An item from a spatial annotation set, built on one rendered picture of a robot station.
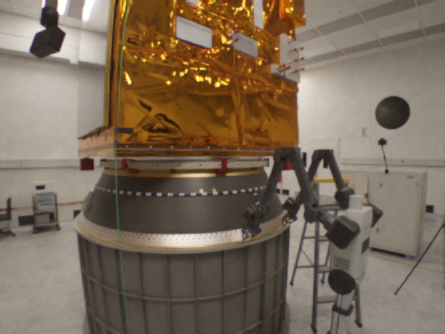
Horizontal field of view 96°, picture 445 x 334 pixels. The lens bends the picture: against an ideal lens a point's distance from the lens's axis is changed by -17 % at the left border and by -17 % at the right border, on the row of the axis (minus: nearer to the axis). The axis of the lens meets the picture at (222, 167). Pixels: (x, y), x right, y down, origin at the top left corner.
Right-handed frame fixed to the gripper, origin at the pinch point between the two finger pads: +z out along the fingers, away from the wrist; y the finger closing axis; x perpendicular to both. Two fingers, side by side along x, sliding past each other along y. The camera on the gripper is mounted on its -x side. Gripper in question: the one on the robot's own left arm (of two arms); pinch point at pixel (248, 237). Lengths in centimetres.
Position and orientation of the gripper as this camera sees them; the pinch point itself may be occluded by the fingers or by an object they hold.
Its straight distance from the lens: 165.0
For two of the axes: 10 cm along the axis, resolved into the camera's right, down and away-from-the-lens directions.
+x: 5.6, 5.3, -6.4
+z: -3.2, 8.5, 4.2
